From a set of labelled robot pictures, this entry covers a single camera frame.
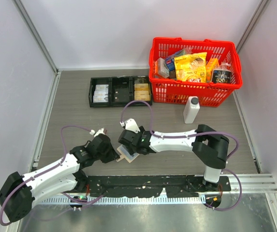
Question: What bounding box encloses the beige leather card holder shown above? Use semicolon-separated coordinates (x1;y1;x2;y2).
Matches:
117;145;139;163

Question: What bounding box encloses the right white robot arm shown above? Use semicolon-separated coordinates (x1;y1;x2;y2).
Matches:
117;124;229;191

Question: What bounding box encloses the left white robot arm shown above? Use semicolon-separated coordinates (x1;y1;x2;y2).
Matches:
0;133;120;226

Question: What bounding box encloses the gold cards stack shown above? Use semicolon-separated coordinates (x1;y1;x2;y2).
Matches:
134;83;150;101

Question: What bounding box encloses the white cards stack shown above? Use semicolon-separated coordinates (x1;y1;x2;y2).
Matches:
93;84;109;103

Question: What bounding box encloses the black card in tray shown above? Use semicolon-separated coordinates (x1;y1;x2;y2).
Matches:
112;85;130;103

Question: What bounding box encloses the black three-compartment card tray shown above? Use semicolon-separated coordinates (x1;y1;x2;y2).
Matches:
88;76;152;107

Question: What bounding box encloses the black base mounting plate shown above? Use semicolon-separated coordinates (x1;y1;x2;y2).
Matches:
66;175;231;198

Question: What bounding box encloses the red plastic shopping basket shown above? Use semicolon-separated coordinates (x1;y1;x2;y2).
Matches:
149;37;243;107

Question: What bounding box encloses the white plastic bottle black cap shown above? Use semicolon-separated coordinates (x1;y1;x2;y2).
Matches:
183;96;200;124

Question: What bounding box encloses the grey boxed item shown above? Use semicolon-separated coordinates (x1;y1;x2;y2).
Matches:
155;58;170;78

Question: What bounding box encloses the blue snack packet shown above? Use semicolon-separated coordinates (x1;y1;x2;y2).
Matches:
165;47;191;71

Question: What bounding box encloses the yellow snack bag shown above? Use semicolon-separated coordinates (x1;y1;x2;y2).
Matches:
174;52;207;83

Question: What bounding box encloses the orange snack box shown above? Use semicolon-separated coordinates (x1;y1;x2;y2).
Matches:
206;58;219;83

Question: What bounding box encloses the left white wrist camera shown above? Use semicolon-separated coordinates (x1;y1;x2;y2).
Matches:
89;128;107;137

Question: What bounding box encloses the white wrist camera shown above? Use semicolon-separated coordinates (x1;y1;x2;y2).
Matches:
120;118;140;133
89;128;107;137

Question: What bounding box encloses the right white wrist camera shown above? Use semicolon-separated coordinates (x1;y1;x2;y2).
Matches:
120;118;140;133

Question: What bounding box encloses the white slotted cable duct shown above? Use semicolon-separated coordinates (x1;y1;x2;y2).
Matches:
41;195;205;205

